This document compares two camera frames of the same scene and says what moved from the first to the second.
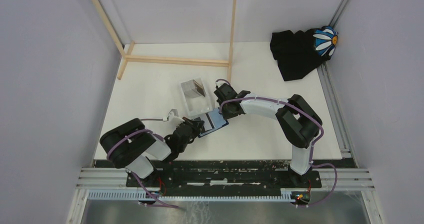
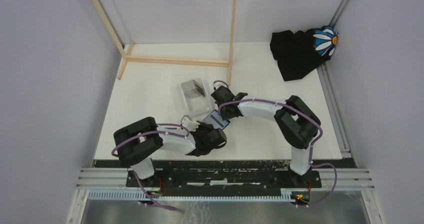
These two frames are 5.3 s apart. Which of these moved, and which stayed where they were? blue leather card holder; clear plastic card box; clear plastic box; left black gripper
Moved: left black gripper
Stayed: clear plastic box; blue leather card holder; clear plastic card box
